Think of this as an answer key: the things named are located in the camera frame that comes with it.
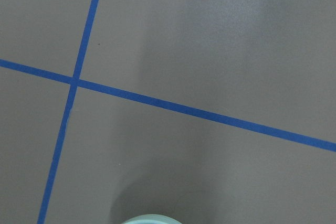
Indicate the green bowl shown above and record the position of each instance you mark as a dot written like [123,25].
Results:
[151,219]

